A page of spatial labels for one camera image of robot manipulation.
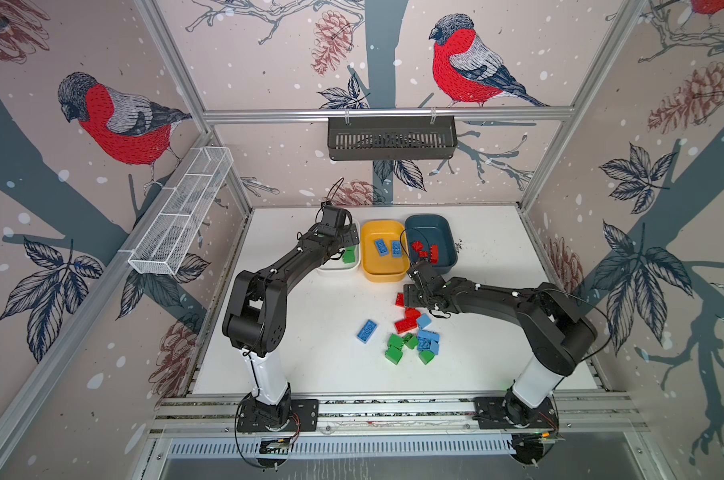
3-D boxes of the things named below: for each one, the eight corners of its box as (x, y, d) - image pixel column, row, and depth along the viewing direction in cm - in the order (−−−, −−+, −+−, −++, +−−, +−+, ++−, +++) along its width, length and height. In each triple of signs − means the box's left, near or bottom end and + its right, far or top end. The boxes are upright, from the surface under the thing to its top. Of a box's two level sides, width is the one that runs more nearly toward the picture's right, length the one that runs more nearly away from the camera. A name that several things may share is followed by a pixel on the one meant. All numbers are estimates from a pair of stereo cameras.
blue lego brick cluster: (415, 349, 86) (416, 346, 84) (417, 331, 89) (418, 328, 87) (437, 354, 85) (438, 351, 83) (438, 336, 88) (440, 333, 86)
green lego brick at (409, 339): (388, 348, 86) (389, 346, 84) (388, 335, 88) (388, 333, 87) (418, 348, 86) (418, 346, 84) (416, 335, 88) (417, 333, 87)
